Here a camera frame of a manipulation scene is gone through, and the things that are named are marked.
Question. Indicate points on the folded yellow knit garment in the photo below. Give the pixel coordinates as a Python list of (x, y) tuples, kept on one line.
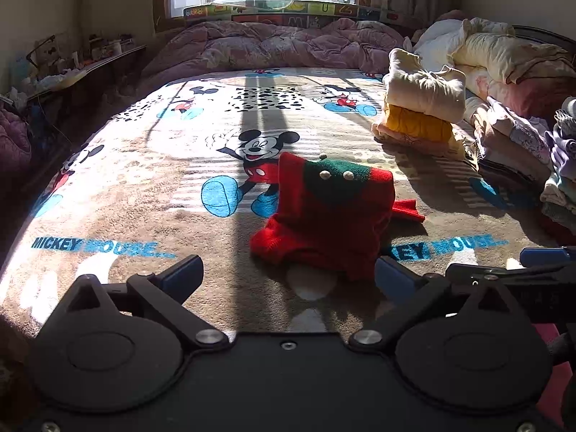
[(418, 126)]

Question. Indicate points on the pink quilted cloth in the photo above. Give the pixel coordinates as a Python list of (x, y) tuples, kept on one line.
[(13, 139)]

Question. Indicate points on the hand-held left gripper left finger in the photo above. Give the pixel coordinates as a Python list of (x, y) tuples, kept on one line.
[(182, 274)]

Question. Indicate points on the cluttered side shelf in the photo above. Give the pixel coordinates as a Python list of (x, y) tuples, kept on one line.
[(90, 67)]

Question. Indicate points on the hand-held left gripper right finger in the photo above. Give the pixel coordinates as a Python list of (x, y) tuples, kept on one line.
[(396, 279)]

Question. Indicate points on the pile of folded clothes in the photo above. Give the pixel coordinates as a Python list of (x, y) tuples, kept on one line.
[(517, 144)]

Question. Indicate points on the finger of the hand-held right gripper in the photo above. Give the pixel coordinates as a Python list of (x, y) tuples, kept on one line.
[(546, 256), (495, 273)]

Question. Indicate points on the colourful alphabet foam mat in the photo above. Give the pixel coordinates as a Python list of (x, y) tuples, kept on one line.
[(315, 9)]

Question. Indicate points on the folded pale pink garment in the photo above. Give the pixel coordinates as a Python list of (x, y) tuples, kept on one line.
[(432, 147)]

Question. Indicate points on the red knit sweater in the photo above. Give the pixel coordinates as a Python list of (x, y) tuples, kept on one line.
[(333, 220)]

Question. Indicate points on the dark bed headboard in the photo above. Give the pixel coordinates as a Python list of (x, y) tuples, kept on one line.
[(549, 36)]

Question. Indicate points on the folded cream garment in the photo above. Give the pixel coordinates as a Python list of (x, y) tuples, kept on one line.
[(423, 90)]

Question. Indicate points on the cream and pink bedding heap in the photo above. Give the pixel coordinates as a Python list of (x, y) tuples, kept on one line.
[(504, 49)]

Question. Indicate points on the pink quilt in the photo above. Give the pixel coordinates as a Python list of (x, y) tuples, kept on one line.
[(270, 45)]

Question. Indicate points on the cartoon mouse printed blanket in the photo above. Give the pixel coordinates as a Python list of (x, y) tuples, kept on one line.
[(148, 175)]

